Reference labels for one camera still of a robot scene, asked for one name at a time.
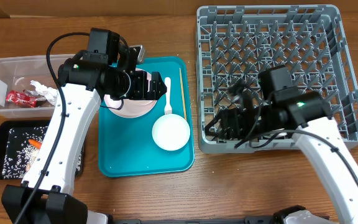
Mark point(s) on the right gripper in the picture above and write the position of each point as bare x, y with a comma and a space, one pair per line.
224, 124

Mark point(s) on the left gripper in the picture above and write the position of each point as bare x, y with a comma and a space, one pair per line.
142, 91

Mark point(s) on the white tissue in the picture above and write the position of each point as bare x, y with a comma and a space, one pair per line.
49, 93

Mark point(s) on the red snack wrapper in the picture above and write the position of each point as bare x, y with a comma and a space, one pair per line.
21, 99

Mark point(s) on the orange carrot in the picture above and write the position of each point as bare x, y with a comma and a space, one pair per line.
35, 143

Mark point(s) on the rice food scraps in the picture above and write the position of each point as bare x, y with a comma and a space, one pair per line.
20, 155

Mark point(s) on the small white cup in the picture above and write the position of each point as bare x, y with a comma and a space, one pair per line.
279, 135

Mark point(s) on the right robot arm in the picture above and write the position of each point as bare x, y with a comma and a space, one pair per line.
304, 117

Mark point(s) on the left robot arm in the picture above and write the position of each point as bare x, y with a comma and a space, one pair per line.
108, 67

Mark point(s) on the grey plastic dishwasher rack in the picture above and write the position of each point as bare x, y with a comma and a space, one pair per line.
237, 42

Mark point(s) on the clear plastic waste bin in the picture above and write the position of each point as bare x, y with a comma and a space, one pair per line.
16, 73

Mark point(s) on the large white plate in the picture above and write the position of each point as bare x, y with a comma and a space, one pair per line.
129, 108

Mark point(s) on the white plastic spoon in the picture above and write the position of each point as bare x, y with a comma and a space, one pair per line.
168, 107

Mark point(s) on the wooden chopstick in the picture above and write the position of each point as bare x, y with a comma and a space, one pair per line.
182, 95

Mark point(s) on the white saucer plate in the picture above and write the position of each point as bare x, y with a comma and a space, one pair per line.
171, 132

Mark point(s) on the black plastic tray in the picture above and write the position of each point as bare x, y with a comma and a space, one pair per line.
4, 129

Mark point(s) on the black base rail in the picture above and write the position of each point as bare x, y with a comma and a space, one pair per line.
294, 214

